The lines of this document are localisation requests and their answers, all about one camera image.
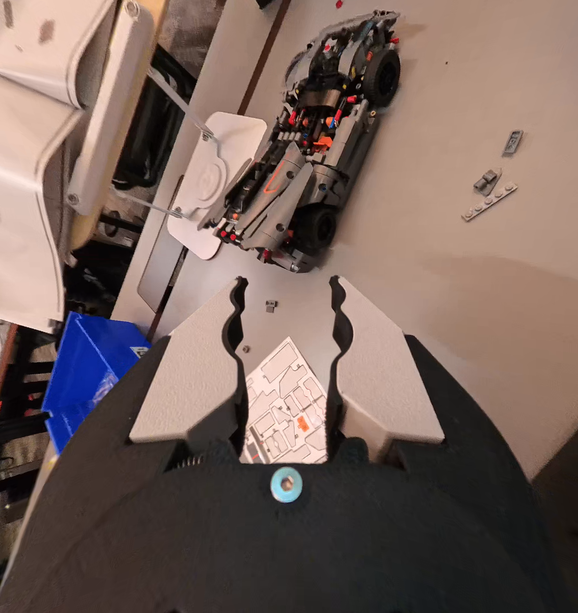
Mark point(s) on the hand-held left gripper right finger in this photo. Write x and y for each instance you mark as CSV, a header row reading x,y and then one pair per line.
x,y
389,383

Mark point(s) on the lego instruction booklet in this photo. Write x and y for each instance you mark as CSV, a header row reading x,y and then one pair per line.
x,y
15,143

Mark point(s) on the small grey lego assembly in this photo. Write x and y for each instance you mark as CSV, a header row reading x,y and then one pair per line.
x,y
486,182

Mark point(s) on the lego sticker sheet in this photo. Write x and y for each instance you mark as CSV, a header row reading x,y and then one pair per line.
x,y
279,383

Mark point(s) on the long grey studded lego plate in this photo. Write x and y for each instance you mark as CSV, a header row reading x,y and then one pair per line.
x,y
490,202

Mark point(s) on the printed grey lego tile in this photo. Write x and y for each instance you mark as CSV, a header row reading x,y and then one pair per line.
x,y
512,142

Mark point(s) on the small dark lego piece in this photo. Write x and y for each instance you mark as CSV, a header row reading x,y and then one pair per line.
x,y
271,305

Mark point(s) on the white and wooden book stand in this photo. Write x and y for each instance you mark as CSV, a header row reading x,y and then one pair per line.
x,y
198,225

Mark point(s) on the black office chair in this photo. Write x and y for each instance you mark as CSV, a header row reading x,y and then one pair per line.
x,y
150,119

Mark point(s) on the grey lego car model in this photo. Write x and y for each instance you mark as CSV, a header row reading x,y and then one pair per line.
x,y
289,191

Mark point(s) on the blue storage bin with tag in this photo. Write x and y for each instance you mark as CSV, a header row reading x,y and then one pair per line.
x,y
87,354

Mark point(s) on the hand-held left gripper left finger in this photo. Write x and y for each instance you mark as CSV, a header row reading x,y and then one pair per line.
x,y
183,383

